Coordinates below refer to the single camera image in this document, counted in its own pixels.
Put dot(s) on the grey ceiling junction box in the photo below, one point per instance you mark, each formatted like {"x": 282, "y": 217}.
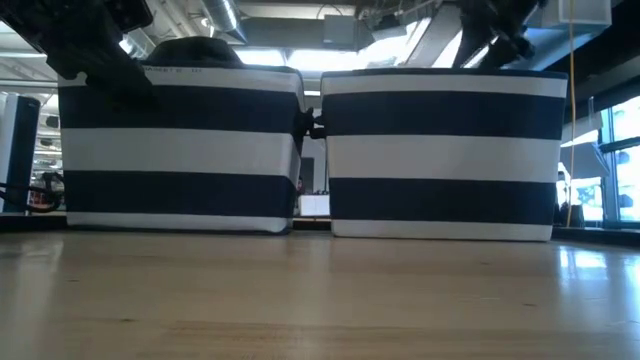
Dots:
{"x": 340, "y": 31}

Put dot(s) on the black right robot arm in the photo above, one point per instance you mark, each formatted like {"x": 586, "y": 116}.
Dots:
{"x": 505, "y": 12}

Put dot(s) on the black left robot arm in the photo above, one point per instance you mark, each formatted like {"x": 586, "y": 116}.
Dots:
{"x": 75, "y": 15}

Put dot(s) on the silver round ceiling duct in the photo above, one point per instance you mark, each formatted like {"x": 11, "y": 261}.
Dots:
{"x": 225, "y": 17}

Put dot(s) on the dark grey garment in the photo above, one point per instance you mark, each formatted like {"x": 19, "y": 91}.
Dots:
{"x": 192, "y": 52}

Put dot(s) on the white box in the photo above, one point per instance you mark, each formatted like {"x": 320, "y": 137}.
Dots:
{"x": 315, "y": 205}

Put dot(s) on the navy white striped fabric bin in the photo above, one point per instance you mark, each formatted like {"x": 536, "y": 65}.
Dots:
{"x": 450, "y": 155}

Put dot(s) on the black tower cabinet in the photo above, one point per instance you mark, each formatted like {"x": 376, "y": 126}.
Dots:
{"x": 22, "y": 150}

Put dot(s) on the rectangular metal ceiling duct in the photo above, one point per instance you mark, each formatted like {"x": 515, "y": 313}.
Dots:
{"x": 575, "y": 20}

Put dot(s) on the navy white bin, handwritten label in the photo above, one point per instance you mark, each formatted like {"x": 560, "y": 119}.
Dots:
{"x": 175, "y": 150}

